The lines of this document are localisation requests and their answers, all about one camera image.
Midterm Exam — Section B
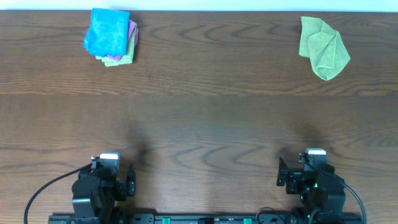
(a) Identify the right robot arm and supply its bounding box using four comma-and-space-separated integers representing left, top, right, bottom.
276, 154, 346, 223

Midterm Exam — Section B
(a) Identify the folded blue cloth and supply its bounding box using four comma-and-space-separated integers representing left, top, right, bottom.
83, 8, 130, 57

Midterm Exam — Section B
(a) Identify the green microfiber cloth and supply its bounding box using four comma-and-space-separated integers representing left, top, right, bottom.
298, 16, 351, 81

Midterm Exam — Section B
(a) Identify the folded light green cloth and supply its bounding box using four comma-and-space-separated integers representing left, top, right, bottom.
95, 29, 139, 67

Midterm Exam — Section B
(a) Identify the folded purple cloth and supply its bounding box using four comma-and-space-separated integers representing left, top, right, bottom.
106, 20, 137, 62

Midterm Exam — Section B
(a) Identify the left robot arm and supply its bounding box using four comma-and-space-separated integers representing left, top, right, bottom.
72, 162, 136, 224

